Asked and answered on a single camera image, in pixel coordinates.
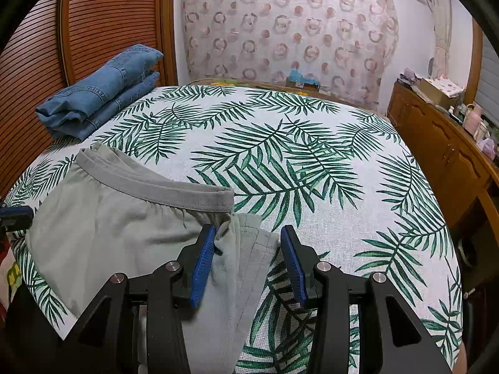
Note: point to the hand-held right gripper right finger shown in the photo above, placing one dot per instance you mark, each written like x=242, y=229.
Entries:
x=292, y=265

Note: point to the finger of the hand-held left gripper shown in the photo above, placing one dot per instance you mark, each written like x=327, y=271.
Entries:
x=15, y=215

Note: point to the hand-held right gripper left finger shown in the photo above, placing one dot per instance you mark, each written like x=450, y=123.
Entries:
x=202, y=268

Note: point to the grey pants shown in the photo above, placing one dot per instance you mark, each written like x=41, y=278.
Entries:
x=117, y=233

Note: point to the palm leaf print cloth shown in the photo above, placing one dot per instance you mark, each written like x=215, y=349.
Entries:
x=312, y=163

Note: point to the folded blue jeans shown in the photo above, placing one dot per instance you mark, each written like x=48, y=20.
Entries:
x=101, y=89

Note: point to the blue toy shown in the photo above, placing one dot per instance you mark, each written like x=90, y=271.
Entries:
x=302, y=78

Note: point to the wooden cabinet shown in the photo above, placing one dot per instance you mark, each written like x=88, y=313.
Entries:
x=436, y=144

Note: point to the wooden slatted wardrobe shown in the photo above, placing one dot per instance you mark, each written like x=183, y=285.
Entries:
x=97, y=27

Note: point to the cardboard box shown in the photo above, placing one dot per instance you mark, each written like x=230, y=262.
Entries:
x=440, y=93

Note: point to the pink bottle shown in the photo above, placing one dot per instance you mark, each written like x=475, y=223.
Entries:
x=473, y=120

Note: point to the circle pattern sheer curtain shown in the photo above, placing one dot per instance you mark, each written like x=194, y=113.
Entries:
x=288, y=23

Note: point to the window blind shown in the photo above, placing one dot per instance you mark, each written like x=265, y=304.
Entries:
x=490, y=74

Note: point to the beige curtain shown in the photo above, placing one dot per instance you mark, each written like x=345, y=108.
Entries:
x=440, y=7

